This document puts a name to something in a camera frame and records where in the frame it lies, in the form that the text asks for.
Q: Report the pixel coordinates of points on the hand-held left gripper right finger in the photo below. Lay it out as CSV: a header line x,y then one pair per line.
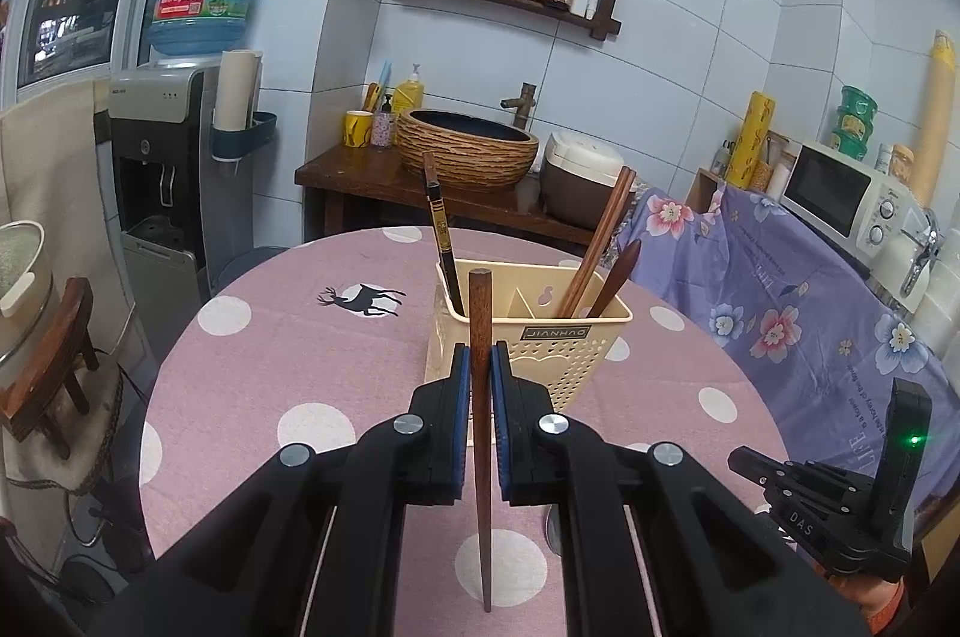
x,y
497,412

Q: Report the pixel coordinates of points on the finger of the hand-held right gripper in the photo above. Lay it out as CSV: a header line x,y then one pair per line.
x,y
754,468

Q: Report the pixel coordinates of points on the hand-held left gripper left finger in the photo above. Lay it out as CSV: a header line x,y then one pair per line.
x,y
463,412

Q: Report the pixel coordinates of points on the beige plastic utensil holder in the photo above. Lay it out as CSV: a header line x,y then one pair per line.
x,y
570,367

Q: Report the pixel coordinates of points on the reddish brown wooden chopstick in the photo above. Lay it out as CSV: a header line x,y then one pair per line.
x,y
481,322

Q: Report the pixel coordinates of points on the black chopstick with gold band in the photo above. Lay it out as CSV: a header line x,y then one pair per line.
x,y
442,224

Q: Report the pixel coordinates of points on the person's right forearm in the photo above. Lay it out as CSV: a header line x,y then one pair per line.
x,y
870,603

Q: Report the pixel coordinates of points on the purple floral cloth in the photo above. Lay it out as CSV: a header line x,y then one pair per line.
x,y
787,322

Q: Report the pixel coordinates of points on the chrome tap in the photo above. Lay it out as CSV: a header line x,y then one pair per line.
x,y
921,262

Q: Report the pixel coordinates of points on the brown white rice cooker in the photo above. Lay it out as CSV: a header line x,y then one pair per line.
x,y
577,179

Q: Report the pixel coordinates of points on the woven basin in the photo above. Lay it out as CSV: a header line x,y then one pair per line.
x,y
465,157

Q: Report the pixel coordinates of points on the dark wooden cabinet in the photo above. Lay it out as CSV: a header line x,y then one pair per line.
x,y
352,179

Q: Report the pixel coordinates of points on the grey trash bin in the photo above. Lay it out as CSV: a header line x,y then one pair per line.
x,y
240,265

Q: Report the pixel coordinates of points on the white microwave oven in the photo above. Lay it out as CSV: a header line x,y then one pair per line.
x,y
825,187

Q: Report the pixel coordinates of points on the floral pump bottle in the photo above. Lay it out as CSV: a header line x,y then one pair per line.
x,y
384,128

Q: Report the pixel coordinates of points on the yellow cup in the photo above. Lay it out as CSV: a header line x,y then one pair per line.
x,y
358,130

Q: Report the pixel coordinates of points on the bronze faucet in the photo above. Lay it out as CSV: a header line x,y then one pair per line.
x,y
523,104

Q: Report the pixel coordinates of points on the green instant noodle bowl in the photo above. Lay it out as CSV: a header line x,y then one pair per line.
x,y
849,147
859,100
855,125

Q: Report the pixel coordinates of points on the yellow soap bottle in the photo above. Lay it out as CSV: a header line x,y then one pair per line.
x,y
409,95

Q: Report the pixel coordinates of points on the yellow roll box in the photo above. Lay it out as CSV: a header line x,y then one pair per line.
x,y
752,138

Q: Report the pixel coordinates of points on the large beige roll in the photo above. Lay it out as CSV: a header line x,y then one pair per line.
x,y
937,112

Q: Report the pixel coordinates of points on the beige woven mat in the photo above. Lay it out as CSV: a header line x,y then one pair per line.
x,y
82,449

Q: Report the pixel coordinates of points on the grey water dispenser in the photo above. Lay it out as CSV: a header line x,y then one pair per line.
x,y
150,157

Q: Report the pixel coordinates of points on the dark wooden stool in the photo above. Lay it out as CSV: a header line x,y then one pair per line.
x,y
67,322

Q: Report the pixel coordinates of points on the white pot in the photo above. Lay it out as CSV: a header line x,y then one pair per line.
x,y
22,277

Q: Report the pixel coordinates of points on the beige curtain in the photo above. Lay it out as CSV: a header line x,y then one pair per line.
x,y
60,157

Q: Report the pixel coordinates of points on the blue white wall holder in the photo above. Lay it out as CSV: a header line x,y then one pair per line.
x,y
247,142

